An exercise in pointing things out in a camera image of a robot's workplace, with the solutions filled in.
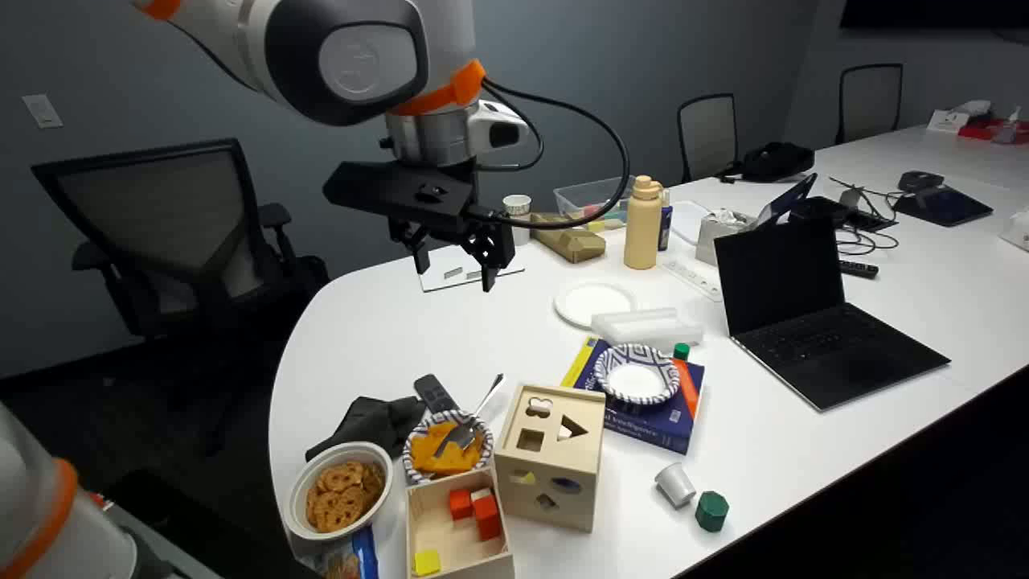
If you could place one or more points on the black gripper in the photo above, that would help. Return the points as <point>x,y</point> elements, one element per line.
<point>419,193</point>

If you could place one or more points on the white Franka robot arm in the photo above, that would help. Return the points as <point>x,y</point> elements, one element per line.
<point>354,51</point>

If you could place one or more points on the white board pad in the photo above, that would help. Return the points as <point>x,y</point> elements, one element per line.
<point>453,282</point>

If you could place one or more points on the paper cup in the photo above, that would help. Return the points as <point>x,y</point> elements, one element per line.
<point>516,206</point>

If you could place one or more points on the white round plate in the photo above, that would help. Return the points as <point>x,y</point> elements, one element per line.
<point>590,303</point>

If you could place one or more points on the clear plastic storage bin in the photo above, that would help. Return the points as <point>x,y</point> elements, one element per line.
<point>590,198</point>

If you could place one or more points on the metal fork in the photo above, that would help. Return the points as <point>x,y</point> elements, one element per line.
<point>464,434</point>

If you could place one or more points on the tan plastic bottle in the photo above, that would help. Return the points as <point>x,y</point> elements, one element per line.
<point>643,225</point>

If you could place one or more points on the orange tortilla chips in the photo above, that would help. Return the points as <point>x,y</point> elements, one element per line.
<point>429,452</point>

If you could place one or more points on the translucent plastic container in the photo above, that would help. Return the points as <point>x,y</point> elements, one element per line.
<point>643,325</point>

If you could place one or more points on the dark slim can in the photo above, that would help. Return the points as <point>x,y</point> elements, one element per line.
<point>667,225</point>

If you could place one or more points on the orange bowl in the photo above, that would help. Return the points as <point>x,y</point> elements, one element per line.
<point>414,466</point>

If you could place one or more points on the blue patterned paper bowl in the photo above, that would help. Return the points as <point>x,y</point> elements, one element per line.
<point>637,379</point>

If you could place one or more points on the wooden shape sorter cube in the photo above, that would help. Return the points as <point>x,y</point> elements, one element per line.
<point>551,483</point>

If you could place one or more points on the red wooden block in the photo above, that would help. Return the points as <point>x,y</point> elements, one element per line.
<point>461,504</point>

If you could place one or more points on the blue book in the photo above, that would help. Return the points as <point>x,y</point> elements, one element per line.
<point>643,424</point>

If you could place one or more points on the white square box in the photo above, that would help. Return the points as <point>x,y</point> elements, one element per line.
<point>715,238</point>

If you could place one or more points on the orange wooden block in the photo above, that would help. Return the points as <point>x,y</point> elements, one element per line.
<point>487,515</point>

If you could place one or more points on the brown pretzel crisps pile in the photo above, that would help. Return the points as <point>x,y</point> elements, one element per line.
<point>341,497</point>

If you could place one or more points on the grey mesh conference chair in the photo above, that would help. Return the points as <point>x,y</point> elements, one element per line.
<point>710,134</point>
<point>869,102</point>

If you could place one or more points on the wooden tray box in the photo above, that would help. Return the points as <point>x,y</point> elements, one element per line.
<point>453,539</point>

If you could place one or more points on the black mesh office chair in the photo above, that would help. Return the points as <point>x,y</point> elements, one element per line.
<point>162,213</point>

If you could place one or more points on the white bowl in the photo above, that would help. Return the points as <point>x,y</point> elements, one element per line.
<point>296,508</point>

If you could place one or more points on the yellow wooden block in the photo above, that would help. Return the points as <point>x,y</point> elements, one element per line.
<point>429,564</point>

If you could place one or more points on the blue snack bag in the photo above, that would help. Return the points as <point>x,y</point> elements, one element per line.
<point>359,559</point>

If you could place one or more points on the black open laptop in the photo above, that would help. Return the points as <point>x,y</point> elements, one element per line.
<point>782,278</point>

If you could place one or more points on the black bag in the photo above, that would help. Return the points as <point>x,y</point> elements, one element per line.
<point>777,163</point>

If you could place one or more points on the blue screen tablet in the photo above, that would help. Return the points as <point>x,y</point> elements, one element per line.
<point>791,198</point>

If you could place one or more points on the green cylinder cup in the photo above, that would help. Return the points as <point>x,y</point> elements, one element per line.
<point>711,512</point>

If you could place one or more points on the small black adapter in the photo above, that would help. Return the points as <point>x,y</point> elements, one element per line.
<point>857,269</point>

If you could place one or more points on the black electronic device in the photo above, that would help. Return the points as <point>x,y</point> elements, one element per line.
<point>857,209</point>

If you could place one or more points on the black rounded gadget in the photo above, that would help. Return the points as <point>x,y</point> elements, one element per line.
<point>922,180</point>

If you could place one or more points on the black flat pad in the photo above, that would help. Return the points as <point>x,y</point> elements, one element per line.
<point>944,206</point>

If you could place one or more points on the white small box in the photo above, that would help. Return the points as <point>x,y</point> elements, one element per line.
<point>950,119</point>

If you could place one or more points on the red flat package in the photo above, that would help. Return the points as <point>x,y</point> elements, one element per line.
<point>991,129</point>

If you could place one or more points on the wrist mounted camera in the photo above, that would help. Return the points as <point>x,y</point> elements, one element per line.
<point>500,125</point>

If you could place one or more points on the white wall switch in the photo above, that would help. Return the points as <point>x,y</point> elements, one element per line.
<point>42,110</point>

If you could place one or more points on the black wall monitor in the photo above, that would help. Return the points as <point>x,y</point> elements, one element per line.
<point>933,14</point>

